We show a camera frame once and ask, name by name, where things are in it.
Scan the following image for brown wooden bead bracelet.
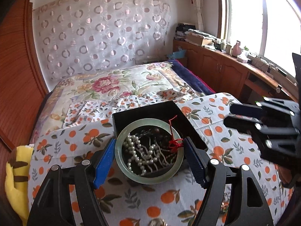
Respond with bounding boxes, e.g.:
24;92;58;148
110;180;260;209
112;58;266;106
141;126;174;151

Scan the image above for white pearl necklace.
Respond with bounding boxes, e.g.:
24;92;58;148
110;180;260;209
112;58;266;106
122;133;169;177

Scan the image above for green jade bangle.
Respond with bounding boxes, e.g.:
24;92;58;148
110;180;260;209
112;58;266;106
115;118;184;185

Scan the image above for black square jewelry box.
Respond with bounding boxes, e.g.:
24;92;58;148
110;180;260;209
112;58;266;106
112;100;209;170

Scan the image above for gold pearl ring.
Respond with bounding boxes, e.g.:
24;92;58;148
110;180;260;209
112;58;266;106
150;217;169;226

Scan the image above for wooden side cabinet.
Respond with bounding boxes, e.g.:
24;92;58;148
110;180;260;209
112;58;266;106
173;40;298;103

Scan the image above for orange print white cloth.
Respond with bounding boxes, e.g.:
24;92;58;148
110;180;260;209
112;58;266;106
27;89;292;225

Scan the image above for dark blue blanket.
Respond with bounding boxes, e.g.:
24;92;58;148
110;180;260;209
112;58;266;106
168;59;215;95

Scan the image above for pink ceramic vase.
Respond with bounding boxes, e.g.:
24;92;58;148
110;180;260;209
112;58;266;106
232;40;242;57

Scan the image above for floral bed quilt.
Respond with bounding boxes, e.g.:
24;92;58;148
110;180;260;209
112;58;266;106
30;61;205;143

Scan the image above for cardboard box on cabinet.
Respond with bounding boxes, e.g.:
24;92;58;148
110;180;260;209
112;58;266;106
185;33;213;46

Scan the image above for yellow striped plush toy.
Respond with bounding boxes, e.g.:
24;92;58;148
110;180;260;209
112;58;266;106
5;145;33;225

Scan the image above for brown louvered wardrobe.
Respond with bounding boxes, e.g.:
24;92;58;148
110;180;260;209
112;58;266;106
0;0;50;151

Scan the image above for circle pattern sheer curtain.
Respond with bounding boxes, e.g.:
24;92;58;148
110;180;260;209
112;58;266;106
33;0;170;80

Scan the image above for window with wooden frame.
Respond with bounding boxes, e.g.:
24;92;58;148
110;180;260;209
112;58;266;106
224;0;300;76

